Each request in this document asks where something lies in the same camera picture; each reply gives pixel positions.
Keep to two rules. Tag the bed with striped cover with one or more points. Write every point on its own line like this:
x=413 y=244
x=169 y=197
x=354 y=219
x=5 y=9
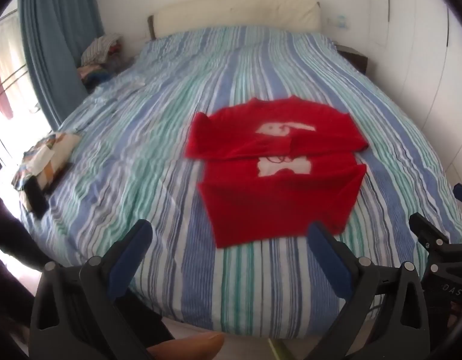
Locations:
x=148 y=150

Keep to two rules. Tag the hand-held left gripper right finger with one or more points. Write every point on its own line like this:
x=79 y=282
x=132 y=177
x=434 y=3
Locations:
x=328 y=258

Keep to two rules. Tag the pile of colourful clothes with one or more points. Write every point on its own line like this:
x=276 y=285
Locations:
x=99 y=73

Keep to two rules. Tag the striped grey cloth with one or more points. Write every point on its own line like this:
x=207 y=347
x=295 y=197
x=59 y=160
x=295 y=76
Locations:
x=99 y=48

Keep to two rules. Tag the dark wooden nightstand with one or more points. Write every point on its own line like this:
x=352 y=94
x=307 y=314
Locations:
x=355 y=58

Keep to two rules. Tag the dark cloth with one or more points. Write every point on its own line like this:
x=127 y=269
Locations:
x=9 y=232

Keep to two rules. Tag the folded printed cloth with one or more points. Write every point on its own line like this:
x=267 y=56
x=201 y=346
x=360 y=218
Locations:
x=54 y=150

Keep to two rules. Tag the red sweater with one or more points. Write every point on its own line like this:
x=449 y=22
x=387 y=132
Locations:
x=268 y=195

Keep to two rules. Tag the white wardrobe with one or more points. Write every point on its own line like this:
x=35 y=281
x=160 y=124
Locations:
x=422 y=63

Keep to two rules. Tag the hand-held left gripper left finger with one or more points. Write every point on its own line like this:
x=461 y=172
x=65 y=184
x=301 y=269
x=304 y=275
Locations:
x=129 y=262

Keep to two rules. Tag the cream padded headboard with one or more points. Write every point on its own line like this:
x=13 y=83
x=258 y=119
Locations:
x=234 y=11

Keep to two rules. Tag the wall outlet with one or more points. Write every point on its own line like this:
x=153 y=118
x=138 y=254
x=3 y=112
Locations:
x=338 y=20

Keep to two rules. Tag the red hanging garment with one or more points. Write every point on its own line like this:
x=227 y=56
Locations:
x=2 y=97

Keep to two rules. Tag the blue curtain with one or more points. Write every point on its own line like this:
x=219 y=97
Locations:
x=54 y=45

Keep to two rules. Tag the person's leg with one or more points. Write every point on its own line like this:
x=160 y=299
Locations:
x=186 y=347

